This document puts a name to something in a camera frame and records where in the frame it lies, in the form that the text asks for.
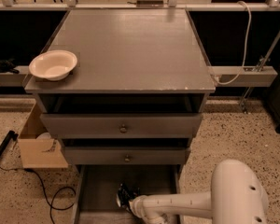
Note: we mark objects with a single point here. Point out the white bowl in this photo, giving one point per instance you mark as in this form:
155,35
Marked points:
53,65

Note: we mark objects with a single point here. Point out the black object on rail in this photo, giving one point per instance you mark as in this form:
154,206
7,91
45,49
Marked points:
8,66

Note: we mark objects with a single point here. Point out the bottom grey open drawer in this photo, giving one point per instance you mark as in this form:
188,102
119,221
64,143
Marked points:
96,201

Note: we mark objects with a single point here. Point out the top grey drawer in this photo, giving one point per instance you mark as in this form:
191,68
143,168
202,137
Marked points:
102,126

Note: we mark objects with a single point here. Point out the cardboard box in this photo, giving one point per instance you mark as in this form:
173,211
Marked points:
38,149

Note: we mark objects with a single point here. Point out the blue chip bag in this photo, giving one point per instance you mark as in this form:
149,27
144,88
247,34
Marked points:
125,196

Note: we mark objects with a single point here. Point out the black pole on floor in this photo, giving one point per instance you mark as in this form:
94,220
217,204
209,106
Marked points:
11,136

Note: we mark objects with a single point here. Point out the middle grey drawer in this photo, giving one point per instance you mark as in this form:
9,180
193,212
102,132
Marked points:
125,156

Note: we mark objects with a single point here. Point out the grey wooden drawer cabinet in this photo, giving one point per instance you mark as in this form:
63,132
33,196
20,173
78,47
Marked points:
123,103

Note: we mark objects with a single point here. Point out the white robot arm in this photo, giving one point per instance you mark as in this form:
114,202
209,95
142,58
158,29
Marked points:
236,197

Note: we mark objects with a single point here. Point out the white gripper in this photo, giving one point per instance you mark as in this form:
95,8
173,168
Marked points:
136,205

